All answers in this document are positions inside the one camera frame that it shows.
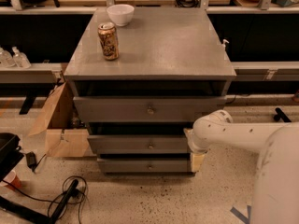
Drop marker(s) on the black power adapter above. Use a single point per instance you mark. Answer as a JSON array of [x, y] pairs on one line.
[[31, 160]]

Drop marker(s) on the red plastic cup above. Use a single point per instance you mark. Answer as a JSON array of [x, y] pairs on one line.
[[11, 181]]

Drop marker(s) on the cardboard box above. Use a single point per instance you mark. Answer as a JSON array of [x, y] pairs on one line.
[[54, 120]]

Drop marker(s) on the clear sanitizer bottle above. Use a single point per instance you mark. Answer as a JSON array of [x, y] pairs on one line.
[[5, 58], [20, 59]]

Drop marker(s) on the gold soda can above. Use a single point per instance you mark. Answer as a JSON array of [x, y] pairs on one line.
[[107, 33]]

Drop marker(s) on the white bowl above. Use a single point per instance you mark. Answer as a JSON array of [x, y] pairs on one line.
[[121, 14]]

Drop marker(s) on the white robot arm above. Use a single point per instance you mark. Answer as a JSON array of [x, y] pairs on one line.
[[276, 188]]

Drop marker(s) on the grey drawer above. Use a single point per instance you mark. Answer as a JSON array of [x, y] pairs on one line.
[[144, 166], [138, 144], [119, 109]]

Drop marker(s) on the grey bottom drawer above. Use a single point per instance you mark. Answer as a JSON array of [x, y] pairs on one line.
[[144, 166]]

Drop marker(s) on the black bin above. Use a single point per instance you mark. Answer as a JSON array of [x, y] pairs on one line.
[[10, 153]]

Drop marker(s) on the grey top drawer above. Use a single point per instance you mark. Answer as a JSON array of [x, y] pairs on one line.
[[119, 109]]

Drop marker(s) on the clear sanitizer bottle right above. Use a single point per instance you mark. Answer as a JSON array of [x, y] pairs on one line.
[[20, 59]]

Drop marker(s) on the grey drawer cabinet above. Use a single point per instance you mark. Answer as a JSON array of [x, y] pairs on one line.
[[165, 52]]

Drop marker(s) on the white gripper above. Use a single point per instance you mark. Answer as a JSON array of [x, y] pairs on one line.
[[193, 142]]

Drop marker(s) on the black metal stand leg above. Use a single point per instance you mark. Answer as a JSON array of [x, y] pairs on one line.
[[28, 214]]

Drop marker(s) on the clear sanitizer bottle left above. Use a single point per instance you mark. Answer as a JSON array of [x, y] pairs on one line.
[[5, 58]]

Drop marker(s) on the small white pump bottle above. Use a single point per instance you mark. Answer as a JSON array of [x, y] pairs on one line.
[[225, 44]]

